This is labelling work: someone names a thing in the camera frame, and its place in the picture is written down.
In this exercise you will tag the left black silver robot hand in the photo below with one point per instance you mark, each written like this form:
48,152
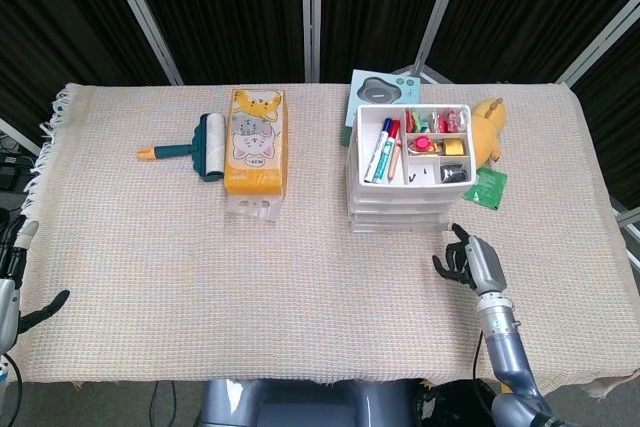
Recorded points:
9,307

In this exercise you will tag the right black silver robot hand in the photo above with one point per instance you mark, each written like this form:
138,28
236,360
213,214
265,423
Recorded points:
485,264

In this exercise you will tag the white drawer organizer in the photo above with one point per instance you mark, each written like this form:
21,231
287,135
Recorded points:
400,202

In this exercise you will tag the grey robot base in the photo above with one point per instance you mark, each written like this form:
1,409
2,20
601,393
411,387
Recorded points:
300,404

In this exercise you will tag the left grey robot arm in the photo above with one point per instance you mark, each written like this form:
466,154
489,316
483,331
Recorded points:
3,367

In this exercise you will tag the green foil sachet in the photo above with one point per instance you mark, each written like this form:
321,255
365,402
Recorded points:
490,189

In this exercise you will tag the black binder clips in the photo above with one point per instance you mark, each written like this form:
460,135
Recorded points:
455,173

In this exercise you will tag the yellow plush toy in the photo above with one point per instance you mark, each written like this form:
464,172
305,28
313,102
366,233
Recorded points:
487,132

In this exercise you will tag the pink round plastic part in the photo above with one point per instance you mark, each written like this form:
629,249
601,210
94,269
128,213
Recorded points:
425,143

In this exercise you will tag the wooden pencil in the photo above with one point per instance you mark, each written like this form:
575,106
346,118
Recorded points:
395,162

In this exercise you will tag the black round bin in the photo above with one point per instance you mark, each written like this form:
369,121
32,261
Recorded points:
450,404

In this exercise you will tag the black electronic devices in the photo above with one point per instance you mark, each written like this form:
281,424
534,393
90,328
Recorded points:
7,162

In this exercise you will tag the red cap whiteboard marker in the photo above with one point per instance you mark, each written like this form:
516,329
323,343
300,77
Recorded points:
386,157

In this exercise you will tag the red clips in clear wrap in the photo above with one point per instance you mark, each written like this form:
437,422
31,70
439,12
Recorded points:
450,118

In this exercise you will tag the blue cap whiteboard marker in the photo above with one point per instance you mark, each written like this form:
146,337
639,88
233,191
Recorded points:
379,149

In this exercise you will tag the red and green clips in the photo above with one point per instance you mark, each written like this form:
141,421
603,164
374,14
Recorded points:
419,119

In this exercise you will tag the light blue product box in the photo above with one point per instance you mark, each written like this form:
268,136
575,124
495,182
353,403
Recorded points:
382,92

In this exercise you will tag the teal lint roller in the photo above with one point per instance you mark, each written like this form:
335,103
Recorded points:
172,151

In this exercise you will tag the beige woven tablecloth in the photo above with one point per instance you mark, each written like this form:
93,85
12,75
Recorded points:
250,272

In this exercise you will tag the yellow cat tissue pack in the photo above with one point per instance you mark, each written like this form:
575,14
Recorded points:
255,147

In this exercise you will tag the black folding partition screen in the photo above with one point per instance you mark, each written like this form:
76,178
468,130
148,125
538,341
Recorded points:
225,12

